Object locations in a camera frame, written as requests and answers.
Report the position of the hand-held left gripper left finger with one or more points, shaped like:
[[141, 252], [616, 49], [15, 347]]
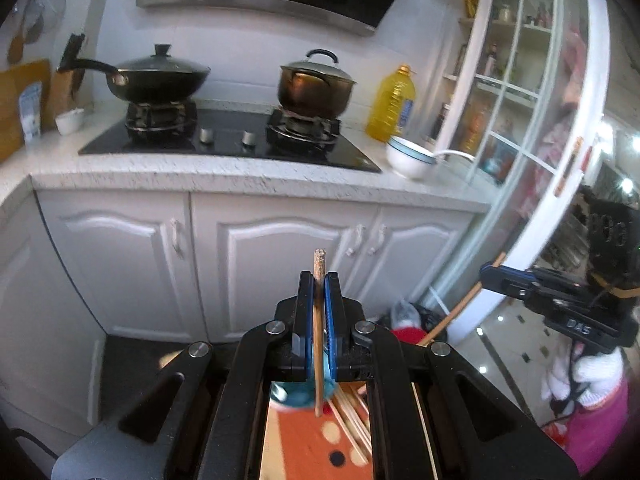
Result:
[[311, 310]]

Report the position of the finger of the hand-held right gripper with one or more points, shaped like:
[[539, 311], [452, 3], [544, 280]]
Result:
[[550, 299], [500, 272]]

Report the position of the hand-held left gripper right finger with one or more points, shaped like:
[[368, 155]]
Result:
[[331, 310]]

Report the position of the person's right hand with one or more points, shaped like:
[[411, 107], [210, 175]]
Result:
[[595, 370]]

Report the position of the white cabinet door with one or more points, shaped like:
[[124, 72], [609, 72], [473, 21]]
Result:
[[420, 260], [115, 270], [260, 260], [40, 310]]

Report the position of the clear plastic bag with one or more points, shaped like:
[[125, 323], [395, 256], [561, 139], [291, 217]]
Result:
[[405, 312]]

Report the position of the white ladle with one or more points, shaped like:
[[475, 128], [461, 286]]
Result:
[[452, 152]]

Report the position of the colourful printed blanket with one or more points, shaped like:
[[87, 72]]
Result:
[[310, 440]]

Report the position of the white bowl blue rim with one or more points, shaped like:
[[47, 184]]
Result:
[[407, 162]]

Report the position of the dark sauce bottle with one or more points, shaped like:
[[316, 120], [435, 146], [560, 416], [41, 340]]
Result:
[[442, 122]]

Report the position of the white framed glass door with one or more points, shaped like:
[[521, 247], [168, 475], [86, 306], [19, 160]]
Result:
[[595, 125]]

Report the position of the speckled white countertop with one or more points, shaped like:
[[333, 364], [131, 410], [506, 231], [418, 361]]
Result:
[[200, 172]]

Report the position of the black glass gas stove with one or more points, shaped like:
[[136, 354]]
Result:
[[225, 152]]

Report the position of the metal stove knob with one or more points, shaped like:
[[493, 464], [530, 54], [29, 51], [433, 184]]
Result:
[[206, 135], [248, 139]]

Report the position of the yellow oil bottle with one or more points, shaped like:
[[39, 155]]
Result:
[[390, 105]]

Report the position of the brown stock pot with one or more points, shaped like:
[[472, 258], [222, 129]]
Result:
[[315, 95]]

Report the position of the glass pot lid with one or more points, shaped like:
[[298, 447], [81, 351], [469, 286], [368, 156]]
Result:
[[320, 71]]

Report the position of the white shelf unit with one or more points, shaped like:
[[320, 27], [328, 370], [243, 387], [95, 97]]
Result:
[[484, 30]]

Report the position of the black wok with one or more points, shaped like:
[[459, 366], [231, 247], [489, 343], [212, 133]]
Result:
[[150, 87]]

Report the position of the glass wok lid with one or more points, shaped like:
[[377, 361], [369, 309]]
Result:
[[165, 63]]

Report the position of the small white bowl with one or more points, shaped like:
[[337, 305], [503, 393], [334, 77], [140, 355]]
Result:
[[70, 121]]

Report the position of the wooden knife block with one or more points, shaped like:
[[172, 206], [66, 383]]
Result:
[[65, 100]]

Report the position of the blue white packet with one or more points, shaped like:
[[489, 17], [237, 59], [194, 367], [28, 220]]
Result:
[[31, 115]]

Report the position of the wooden cutting board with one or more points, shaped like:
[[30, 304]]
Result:
[[15, 105]]

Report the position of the wooden spoon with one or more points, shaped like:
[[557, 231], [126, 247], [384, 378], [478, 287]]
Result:
[[15, 47]]

